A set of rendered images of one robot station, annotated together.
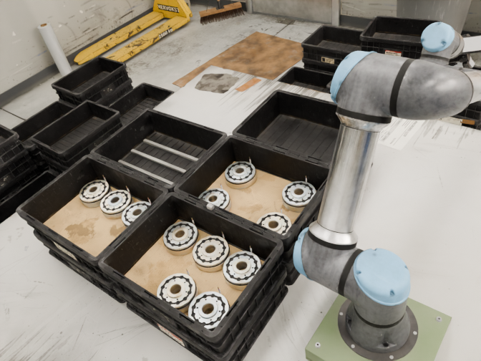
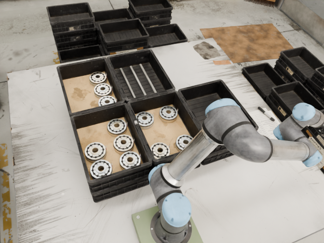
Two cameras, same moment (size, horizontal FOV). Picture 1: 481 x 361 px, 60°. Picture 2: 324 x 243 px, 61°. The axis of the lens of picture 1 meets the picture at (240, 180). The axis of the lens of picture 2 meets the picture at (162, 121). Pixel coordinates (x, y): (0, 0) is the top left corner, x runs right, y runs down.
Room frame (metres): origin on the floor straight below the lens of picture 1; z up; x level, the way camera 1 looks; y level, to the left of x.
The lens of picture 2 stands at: (0.05, -0.29, 2.02)
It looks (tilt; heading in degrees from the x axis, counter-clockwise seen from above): 51 degrees down; 18
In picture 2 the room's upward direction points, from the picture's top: 7 degrees clockwise
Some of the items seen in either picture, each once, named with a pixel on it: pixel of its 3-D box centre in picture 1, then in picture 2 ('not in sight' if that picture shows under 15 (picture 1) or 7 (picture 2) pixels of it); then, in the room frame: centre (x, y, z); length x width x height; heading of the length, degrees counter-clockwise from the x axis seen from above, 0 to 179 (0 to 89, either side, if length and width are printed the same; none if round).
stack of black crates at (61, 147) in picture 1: (91, 156); (124, 50); (1.95, 0.81, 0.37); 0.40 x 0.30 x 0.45; 135
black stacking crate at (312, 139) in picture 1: (304, 137); (213, 115); (1.11, -0.24, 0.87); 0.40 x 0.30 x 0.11; 47
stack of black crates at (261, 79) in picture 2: (308, 98); (262, 87); (2.24, -0.54, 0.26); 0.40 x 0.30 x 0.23; 45
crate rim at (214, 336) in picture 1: (189, 255); (109, 139); (0.67, 0.17, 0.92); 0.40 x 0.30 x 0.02; 47
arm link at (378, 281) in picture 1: (378, 284); (175, 211); (0.48, -0.25, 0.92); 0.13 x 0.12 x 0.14; 43
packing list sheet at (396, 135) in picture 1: (375, 123); (268, 129); (1.31, -0.58, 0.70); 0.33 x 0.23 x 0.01; 45
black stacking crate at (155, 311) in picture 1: (194, 266); (110, 145); (0.67, 0.17, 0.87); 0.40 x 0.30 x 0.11; 47
